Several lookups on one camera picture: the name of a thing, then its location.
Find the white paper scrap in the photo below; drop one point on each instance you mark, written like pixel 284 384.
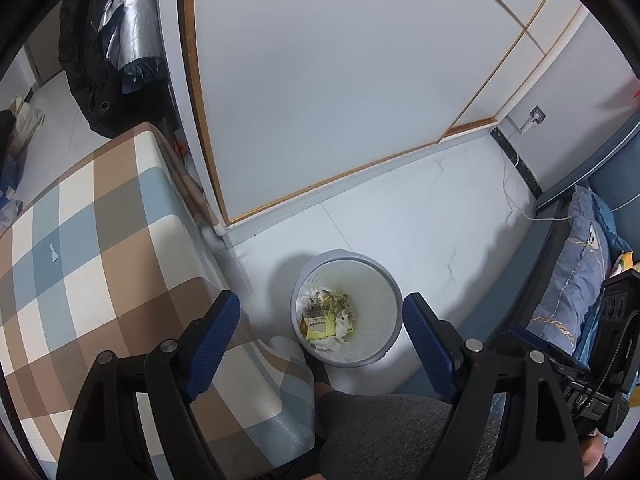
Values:
pixel 53 253

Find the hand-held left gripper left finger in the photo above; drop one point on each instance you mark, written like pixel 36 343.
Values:
pixel 215 345

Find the person's leg in grey shorts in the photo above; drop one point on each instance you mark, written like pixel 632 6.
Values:
pixel 390 435

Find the large yellow snack packet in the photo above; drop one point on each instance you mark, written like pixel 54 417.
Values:
pixel 320 329

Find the white cloth bag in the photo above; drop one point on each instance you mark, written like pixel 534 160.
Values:
pixel 27 122

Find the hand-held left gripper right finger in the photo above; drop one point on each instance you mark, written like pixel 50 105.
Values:
pixel 430 350

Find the person's right hand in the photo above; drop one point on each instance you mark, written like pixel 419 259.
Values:
pixel 595 457

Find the grey wall socket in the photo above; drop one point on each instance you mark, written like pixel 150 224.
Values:
pixel 537 115

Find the folded silver umbrella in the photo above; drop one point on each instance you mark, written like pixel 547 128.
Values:
pixel 130 15

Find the small red object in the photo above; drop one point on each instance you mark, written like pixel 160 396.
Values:
pixel 180 148

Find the black hanging bag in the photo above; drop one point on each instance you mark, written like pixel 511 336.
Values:
pixel 90 85

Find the small yellow snack packet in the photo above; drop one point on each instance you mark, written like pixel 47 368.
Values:
pixel 342 310

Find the dark cloth pile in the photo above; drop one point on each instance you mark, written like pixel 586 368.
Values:
pixel 7 170

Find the small yellow object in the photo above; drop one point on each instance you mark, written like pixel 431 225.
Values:
pixel 624 262

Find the blue bed frame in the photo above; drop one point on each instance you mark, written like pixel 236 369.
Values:
pixel 600 170

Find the white tissue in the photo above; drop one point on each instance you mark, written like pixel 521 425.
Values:
pixel 332 342

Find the blue patterned pillow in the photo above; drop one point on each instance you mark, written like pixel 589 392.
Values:
pixel 570 270

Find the white plastic trash bin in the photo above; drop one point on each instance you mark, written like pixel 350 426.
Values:
pixel 375 310

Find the white wardrobe with wood trim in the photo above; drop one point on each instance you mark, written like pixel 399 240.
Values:
pixel 325 85

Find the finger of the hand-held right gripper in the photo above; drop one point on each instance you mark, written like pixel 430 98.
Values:
pixel 545 347

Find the table with checkered tablecloth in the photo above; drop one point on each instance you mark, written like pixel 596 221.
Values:
pixel 100 240

